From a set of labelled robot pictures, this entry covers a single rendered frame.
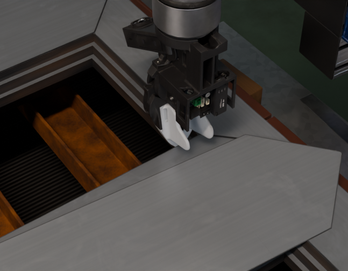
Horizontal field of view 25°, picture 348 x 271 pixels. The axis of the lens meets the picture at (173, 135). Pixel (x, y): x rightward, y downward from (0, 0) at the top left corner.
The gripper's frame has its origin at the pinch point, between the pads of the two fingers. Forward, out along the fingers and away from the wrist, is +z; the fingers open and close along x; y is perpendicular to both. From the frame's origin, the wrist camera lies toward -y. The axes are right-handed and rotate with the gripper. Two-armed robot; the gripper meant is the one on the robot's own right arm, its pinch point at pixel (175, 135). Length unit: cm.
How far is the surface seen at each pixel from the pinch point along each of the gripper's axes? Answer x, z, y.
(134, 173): -7.7, 0.7, 1.8
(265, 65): 34.3, 19.5, -20.1
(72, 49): -1.0, 2.3, -25.4
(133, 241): -13.7, 0.6, 10.7
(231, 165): 2.9, 0.6, 8.0
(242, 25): 97, 88, -98
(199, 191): -2.9, 0.6, 9.1
